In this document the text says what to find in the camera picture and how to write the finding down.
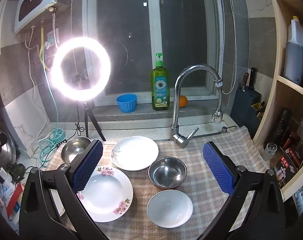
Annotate black light cable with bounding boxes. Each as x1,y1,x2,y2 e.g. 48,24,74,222
40,122,85,168

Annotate black-handled knife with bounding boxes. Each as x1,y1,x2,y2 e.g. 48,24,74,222
249,67,257,91

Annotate dark liquid plastic jug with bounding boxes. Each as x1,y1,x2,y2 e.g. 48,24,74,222
283,16,303,85

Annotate beige checked cloth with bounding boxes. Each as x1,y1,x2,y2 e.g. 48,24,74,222
45,126,270,240

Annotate yellow gas hose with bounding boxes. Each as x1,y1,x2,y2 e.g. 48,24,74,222
39,26,51,70

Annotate white beaded cord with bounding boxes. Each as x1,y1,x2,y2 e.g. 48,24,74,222
221,0,238,95

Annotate large steel bowl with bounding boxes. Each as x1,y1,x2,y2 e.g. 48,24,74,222
60,137,92,164

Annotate black mini tripod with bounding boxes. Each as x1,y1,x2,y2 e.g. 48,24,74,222
82,101,106,142

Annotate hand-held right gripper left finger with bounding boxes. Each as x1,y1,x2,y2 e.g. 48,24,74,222
19,139,108,240

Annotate teal power strip with cable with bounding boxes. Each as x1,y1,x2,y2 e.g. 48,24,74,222
39,44,67,168

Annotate dark green object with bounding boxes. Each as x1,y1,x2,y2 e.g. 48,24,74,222
8,163,26,182

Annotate white cable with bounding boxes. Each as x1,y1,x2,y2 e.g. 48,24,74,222
24,27,54,145

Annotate white ceramic bowl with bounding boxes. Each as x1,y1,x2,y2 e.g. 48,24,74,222
147,189,193,228

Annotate dark glass window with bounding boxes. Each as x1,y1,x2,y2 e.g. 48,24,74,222
83,0,224,107

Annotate small clear glass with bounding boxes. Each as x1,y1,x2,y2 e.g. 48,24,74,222
264,142,277,161

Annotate blue ribbed plastic cup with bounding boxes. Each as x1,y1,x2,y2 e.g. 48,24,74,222
116,94,138,113

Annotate red-sided steel bowl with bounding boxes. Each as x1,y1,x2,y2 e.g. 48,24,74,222
148,156,187,190

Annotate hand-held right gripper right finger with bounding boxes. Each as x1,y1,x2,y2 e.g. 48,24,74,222
199,141,286,240

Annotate white plate pink flowers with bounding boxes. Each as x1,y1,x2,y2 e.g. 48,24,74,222
77,166,134,222

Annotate chrome kitchen faucet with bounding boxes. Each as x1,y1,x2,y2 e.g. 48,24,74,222
170,64,224,148

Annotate green dish soap bottle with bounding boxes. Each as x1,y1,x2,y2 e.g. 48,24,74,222
151,53,170,111

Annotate dark knife block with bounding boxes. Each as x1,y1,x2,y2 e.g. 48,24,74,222
231,87,262,128

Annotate dark tall bottle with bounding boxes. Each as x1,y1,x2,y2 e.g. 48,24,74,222
271,107,292,150

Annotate wooden shelf unit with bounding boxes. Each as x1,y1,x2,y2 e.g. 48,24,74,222
251,0,303,202

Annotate steel pot lid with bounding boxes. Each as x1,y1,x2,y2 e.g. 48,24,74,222
0,120,17,165

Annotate red printed box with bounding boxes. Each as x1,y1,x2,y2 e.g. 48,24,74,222
274,145,303,189

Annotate round ring light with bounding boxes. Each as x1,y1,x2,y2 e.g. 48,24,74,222
52,37,111,100

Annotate white water heater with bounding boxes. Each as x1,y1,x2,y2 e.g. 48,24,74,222
14,0,69,35

